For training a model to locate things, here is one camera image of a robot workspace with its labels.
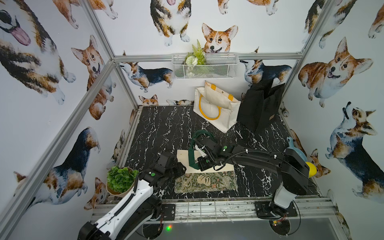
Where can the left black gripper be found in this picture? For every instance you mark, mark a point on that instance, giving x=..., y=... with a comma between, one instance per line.
x=176, y=167

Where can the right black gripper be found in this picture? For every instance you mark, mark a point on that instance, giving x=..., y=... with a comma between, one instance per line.
x=201, y=166

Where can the cream tote bag green handles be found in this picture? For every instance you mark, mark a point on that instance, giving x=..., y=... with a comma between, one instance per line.
x=195, y=181

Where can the cream tote bag yellow handles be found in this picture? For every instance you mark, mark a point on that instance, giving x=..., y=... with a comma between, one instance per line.
x=216, y=106

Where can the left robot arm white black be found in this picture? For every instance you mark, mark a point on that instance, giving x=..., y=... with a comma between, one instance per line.
x=139, y=205

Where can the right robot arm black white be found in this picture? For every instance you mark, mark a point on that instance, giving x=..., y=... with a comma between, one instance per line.
x=290, y=166

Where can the black canvas tote bag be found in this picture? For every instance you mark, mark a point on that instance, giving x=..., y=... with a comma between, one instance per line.
x=260, y=105

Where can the potted green plant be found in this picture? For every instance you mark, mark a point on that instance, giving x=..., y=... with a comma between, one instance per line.
x=121, y=180

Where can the light blue dustpan scoop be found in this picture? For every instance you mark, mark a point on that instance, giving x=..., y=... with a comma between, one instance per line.
x=297, y=150

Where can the artificial fern and white flower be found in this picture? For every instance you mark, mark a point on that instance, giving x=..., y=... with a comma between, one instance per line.
x=195, y=61

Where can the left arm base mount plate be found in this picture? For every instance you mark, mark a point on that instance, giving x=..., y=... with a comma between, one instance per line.
x=167, y=212

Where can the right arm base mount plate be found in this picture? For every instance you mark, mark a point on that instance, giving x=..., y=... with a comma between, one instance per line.
x=267, y=210

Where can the white wire wall basket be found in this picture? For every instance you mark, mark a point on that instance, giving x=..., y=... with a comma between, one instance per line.
x=214, y=66

